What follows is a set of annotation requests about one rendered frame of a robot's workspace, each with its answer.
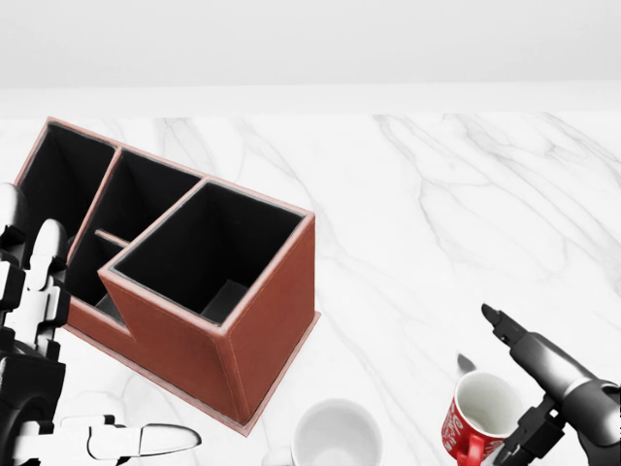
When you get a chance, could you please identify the silver and black left hand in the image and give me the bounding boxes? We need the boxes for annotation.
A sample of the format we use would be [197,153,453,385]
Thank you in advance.
[0,183,203,466]

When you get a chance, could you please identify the silver and black right hand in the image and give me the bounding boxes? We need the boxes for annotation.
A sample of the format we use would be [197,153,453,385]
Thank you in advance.
[456,303,621,466]

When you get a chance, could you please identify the red mug with white print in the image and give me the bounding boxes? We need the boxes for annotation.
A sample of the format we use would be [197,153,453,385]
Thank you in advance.
[441,371,525,466]

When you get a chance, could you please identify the red-brown desk caddy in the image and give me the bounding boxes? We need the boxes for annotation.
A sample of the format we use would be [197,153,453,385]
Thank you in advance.
[13,116,322,436]

